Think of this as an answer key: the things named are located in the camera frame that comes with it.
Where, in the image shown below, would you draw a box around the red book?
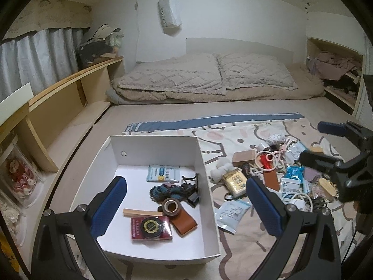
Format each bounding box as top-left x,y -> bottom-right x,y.
131,216 -> 173,241

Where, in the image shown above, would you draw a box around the pile of pink clothes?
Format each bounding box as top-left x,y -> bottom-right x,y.
309,51 -> 362,81

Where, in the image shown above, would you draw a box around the black bag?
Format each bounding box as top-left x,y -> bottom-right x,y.
76,41 -> 114,67

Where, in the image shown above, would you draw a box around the yellow tissue pack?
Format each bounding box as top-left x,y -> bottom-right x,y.
222,169 -> 248,198

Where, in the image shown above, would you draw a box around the white printed sachet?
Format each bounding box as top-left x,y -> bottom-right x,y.
216,200 -> 252,234
286,141 -> 309,164

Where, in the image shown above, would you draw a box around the white louvered door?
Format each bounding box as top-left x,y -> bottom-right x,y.
352,87 -> 365,124

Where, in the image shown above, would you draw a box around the brown tape roll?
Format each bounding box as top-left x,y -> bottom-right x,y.
162,198 -> 182,217

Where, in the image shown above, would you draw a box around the dark teal scrunchie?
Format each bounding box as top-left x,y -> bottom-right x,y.
149,183 -> 188,203

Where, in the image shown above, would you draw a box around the white charger cable coil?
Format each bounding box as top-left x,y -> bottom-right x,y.
281,192 -> 314,213

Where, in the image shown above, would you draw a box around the pale pink ring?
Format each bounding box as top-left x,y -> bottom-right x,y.
255,151 -> 280,171

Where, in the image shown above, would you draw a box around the white panel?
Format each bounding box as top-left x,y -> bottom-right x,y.
0,82 -> 35,107

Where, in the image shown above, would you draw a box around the packaged plush doll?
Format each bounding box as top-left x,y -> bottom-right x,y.
0,149 -> 43,209
0,200 -> 22,247

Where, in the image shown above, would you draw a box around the grey curtain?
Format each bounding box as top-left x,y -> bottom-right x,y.
0,26 -> 88,102

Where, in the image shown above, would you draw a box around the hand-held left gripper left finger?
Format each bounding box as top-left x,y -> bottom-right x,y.
31,176 -> 127,280

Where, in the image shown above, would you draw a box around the printed cartoon blanket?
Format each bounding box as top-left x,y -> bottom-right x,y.
70,112 -> 359,280

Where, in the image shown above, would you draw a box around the white blue medicine sachet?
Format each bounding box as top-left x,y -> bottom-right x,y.
146,165 -> 180,183
280,178 -> 304,199

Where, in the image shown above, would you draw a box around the pink scissors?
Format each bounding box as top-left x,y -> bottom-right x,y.
272,144 -> 287,164

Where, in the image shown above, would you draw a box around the blue foil packet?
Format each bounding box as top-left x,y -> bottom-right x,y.
284,166 -> 305,180

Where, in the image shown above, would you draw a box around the grey quilted pillow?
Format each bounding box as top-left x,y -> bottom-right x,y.
114,53 -> 227,95
214,53 -> 298,91

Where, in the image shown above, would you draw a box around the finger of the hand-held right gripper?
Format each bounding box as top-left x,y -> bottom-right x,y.
317,120 -> 373,149
297,149 -> 350,179

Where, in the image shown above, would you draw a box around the white plush bone toy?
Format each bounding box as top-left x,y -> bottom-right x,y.
210,162 -> 234,183

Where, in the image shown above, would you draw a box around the beige printed valance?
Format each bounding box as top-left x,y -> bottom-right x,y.
3,0 -> 93,40

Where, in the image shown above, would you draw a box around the wooden bedside shelf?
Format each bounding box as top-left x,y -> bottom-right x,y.
0,56 -> 124,175

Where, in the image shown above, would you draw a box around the white visor cap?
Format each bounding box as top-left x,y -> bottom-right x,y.
89,25 -> 121,40

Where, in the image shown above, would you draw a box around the purple notebook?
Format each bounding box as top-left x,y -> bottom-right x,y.
304,168 -> 322,183

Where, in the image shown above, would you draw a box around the artificial flower bunch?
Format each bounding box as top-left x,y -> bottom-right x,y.
108,32 -> 123,49

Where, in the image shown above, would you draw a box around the black round tin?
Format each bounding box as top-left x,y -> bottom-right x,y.
141,217 -> 163,235

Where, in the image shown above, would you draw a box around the white shoe box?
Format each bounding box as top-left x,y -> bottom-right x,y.
69,135 -> 221,264

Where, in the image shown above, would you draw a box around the white hanging bag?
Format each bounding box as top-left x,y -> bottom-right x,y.
157,0 -> 183,29

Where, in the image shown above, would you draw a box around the red snack packet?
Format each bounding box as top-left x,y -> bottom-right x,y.
260,154 -> 274,170

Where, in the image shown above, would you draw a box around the grey knitted scrunchie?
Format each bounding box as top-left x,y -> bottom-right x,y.
267,133 -> 286,146

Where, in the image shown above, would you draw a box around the beige folded duvet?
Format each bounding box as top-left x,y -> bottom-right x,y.
105,70 -> 326,105

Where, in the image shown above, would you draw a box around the wall closet niche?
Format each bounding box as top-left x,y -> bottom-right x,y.
307,37 -> 365,114

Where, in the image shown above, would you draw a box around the small cardboard box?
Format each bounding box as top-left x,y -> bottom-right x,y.
232,150 -> 256,167

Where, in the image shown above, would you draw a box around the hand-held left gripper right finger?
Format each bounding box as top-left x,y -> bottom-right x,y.
246,176 -> 341,280

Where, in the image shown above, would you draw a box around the flat wooden stick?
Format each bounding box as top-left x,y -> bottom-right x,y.
123,208 -> 159,218

